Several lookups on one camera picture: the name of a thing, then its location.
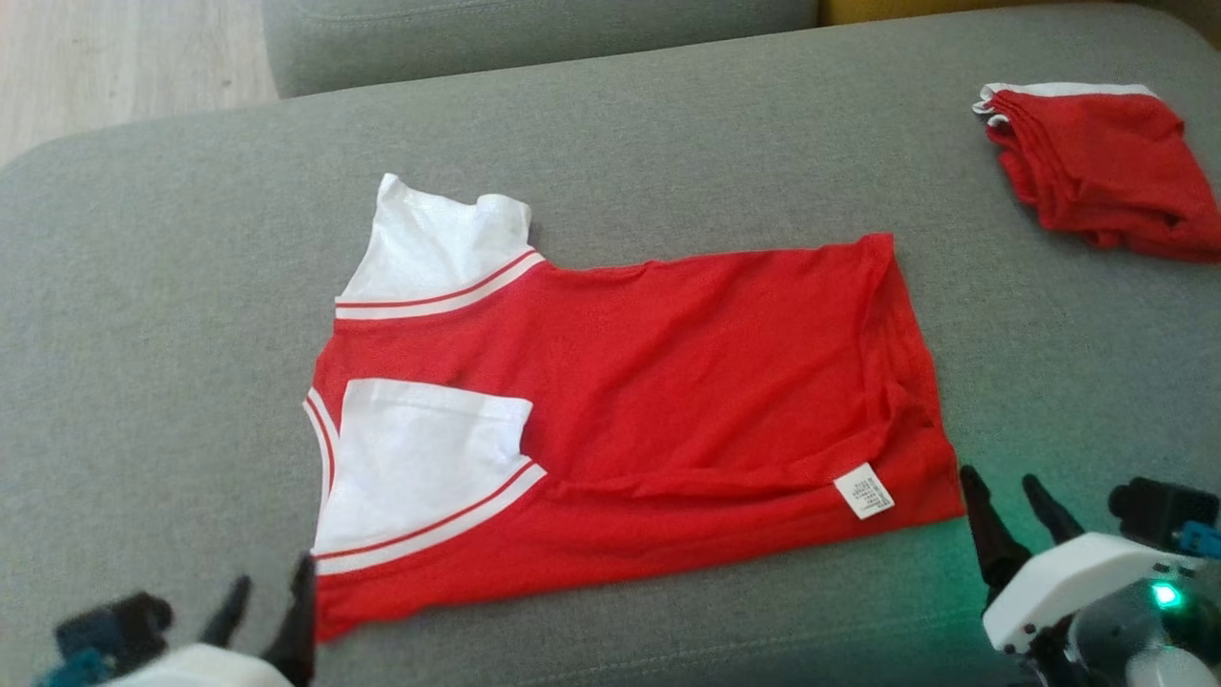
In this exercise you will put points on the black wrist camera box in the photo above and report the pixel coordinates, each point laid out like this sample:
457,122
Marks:
1154,510
114,625

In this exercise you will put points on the red white Bulls jersey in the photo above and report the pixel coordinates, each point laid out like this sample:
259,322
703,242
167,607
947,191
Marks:
687,382

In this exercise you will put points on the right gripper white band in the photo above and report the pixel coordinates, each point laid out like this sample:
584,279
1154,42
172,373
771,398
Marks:
1068,577

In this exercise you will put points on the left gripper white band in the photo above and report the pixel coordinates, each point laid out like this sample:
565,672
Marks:
200,668

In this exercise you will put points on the large grey sofa seat cushion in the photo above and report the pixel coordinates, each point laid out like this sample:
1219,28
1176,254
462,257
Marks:
191,286

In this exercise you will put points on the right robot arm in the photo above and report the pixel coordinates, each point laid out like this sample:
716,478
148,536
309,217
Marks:
1173,668

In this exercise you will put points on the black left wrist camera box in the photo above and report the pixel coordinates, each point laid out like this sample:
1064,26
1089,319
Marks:
114,625

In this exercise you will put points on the red shorts with white band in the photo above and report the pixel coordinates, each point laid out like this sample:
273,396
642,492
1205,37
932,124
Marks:
1107,172

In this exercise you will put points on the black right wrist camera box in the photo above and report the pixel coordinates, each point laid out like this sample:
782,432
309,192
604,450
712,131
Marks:
1154,510

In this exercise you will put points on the yellow sofa backrest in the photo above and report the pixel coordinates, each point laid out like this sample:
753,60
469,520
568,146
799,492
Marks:
916,10

